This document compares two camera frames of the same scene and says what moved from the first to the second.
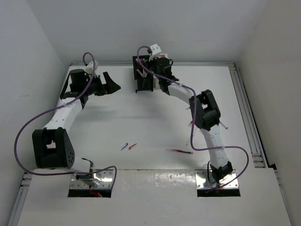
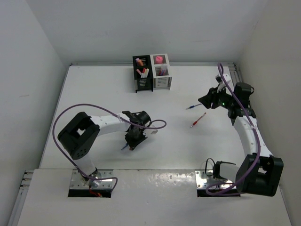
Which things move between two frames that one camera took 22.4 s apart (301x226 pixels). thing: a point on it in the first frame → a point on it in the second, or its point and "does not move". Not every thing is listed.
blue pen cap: x=126 y=144 does not move
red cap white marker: x=224 y=125 → x=143 y=75
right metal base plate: x=202 y=182 does not move
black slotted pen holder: x=143 y=78 does not move
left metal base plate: x=101 y=180 does not move
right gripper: x=146 y=63 → x=206 y=100
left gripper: x=110 y=87 → x=133 y=143
